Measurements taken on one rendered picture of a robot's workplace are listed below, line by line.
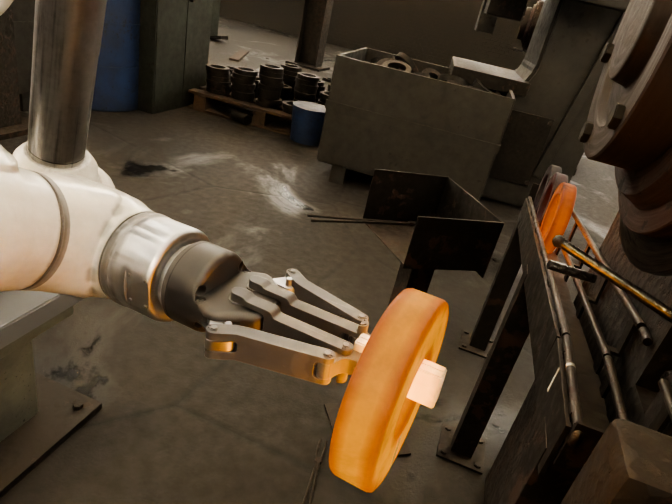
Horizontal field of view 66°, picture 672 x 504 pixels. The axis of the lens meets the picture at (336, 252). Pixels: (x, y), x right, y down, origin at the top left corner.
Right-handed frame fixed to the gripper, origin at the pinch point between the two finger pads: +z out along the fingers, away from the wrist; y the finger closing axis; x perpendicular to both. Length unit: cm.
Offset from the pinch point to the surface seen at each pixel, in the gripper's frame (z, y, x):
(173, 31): -269, -271, -16
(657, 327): 24.0, -40.5, -8.0
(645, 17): 8.4, -27.1, 26.9
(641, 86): 9.8, -20.6, 21.6
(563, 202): 9, -99, -11
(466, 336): -6, -144, -84
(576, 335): 17, -55, -21
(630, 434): 18.7, -11.2, -5.1
